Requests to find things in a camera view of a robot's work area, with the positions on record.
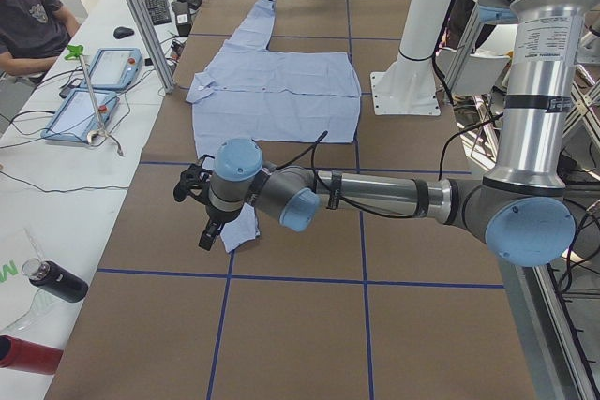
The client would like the blue striped button shirt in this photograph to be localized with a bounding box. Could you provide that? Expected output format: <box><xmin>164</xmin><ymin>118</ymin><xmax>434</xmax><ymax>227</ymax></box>
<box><xmin>187</xmin><ymin>0</ymin><xmax>361</xmax><ymax>251</ymax></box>

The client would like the black keyboard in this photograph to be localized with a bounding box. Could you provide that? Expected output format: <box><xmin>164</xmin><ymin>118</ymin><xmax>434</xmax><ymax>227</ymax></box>
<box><xmin>143</xmin><ymin>0</ymin><xmax>172</xmax><ymax>25</ymax></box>

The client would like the black computer mouse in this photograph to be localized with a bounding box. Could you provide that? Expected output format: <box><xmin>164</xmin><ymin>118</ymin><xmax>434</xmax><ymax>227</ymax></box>
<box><xmin>112</xmin><ymin>26</ymin><xmax>135</xmax><ymax>39</ymax></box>

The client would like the black water bottle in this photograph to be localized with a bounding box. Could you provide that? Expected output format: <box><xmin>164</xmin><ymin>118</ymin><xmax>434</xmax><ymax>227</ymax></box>
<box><xmin>22</xmin><ymin>258</ymin><xmax>88</xmax><ymax>303</ymax></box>

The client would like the lower blue teach pendant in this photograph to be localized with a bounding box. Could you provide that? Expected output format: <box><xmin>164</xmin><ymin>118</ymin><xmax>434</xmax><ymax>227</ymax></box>
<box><xmin>40</xmin><ymin>88</ymin><xmax>119</xmax><ymax>144</ymax></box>

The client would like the blue teach pendant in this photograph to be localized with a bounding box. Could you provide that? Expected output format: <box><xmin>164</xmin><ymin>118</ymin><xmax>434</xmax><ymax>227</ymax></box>
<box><xmin>40</xmin><ymin>88</ymin><xmax>119</xmax><ymax>144</ymax></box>
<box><xmin>89</xmin><ymin>48</ymin><xmax>143</xmax><ymax>92</ymax></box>

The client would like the upper blue teach pendant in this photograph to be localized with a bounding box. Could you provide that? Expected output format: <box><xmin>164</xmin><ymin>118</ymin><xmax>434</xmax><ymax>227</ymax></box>
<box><xmin>89</xmin><ymin>48</ymin><xmax>143</xmax><ymax>92</ymax></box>

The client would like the clear plastic bag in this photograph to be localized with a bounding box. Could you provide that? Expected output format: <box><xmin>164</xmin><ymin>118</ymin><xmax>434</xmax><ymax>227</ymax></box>
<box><xmin>0</xmin><ymin>228</ymin><xmax>44</xmax><ymax>330</ymax></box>

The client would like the metal stand with green clip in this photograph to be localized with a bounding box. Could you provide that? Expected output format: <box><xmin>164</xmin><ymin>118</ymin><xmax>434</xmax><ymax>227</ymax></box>
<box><xmin>65</xmin><ymin>44</ymin><xmax>124</xmax><ymax>157</ymax></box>

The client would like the red water bottle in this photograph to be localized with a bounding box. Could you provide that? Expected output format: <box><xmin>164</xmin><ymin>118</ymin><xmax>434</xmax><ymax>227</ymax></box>
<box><xmin>1</xmin><ymin>335</ymin><xmax>63</xmax><ymax>375</ymax></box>

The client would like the seated person in grey shirt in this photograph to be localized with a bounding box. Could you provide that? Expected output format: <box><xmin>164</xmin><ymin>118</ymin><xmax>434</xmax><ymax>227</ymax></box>
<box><xmin>1</xmin><ymin>0</ymin><xmax>80</xmax><ymax>76</ymax></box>

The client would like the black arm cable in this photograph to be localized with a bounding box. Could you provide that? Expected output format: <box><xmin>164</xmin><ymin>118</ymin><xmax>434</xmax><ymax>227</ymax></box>
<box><xmin>276</xmin><ymin>130</ymin><xmax>423</xmax><ymax>219</ymax></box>

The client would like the aluminium frame post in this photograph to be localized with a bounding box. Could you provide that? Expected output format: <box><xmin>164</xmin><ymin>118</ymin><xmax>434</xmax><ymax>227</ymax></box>
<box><xmin>126</xmin><ymin>0</ymin><xmax>175</xmax><ymax>94</ymax></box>

